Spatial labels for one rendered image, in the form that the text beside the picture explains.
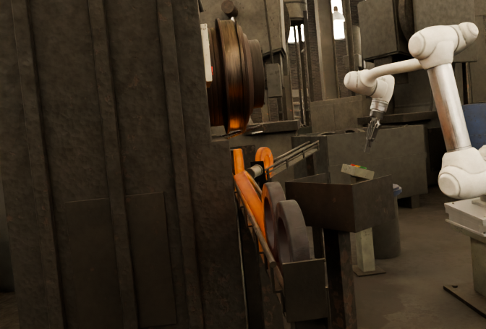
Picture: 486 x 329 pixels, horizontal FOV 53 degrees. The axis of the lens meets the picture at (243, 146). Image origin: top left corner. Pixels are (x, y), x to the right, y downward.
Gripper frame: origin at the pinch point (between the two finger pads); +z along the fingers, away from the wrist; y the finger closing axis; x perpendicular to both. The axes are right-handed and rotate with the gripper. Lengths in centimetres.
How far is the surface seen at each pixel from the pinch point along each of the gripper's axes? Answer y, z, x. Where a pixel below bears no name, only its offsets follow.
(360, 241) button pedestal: -4, 53, 11
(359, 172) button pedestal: 4.5, 15.0, -2.7
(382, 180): 121, 15, -39
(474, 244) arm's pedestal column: 48, 34, 44
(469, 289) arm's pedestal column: 44, 56, 50
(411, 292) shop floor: 33, 66, 28
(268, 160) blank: 10, 21, -54
